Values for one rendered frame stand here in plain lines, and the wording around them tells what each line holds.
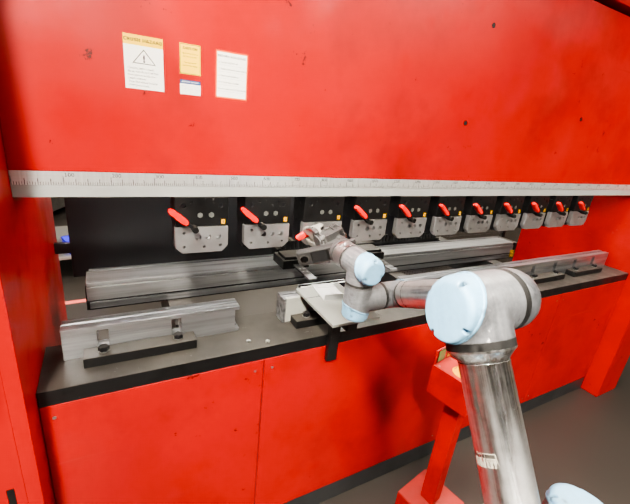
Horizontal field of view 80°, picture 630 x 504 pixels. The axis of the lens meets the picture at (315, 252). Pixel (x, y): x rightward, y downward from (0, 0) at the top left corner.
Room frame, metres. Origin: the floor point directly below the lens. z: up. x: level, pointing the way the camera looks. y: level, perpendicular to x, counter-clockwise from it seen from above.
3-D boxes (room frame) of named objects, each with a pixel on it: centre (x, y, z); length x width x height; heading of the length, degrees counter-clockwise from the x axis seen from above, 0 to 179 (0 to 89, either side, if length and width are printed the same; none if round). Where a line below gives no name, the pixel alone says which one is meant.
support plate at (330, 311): (1.15, -0.09, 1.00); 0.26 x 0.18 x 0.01; 30
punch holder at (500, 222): (1.77, -0.86, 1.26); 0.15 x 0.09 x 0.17; 120
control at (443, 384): (1.18, -0.60, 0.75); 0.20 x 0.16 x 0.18; 131
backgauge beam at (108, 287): (1.75, -0.21, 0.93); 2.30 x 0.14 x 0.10; 120
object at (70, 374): (1.57, -0.60, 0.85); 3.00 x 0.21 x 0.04; 120
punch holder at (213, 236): (1.07, 0.35, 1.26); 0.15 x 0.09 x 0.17; 120
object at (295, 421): (1.57, -0.60, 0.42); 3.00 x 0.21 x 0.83; 120
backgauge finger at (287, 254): (1.43, 0.06, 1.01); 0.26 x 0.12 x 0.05; 30
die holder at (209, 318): (1.01, 0.46, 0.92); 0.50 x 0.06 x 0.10; 120
